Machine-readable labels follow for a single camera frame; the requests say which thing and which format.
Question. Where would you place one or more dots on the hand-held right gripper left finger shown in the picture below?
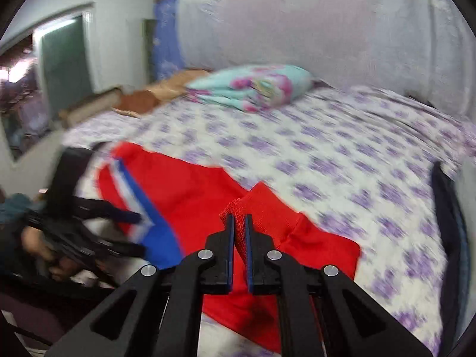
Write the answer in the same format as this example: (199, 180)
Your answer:
(230, 253)

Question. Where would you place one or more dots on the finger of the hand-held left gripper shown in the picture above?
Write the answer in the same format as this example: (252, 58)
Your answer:
(122, 248)
(111, 210)

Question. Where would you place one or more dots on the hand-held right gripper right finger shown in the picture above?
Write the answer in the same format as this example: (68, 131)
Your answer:
(248, 253)

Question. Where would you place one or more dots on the red pants with blue stripe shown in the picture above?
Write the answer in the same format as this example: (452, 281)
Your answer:
(186, 200)

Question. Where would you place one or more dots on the person's left hand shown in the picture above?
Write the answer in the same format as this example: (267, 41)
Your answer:
(41, 245)

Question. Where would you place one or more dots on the green door panel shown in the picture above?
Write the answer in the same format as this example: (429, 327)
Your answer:
(67, 67)

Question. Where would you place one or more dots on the orange brown pillow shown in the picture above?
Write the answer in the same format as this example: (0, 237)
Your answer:
(160, 89)

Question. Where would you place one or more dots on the folded teal floral blanket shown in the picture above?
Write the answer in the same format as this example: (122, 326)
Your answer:
(253, 85)

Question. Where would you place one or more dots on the blue printed cloth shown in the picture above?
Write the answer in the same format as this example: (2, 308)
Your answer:
(165, 37)

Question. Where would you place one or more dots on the dark navy garment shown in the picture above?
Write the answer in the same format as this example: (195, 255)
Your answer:
(448, 223)

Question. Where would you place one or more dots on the grey fleece garment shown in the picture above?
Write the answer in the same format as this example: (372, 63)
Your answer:
(469, 212)

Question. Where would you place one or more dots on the white lace headboard cover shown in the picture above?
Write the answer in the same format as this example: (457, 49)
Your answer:
(316, 29)

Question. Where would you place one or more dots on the green wall picture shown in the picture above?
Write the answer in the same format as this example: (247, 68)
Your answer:
(149, 50)

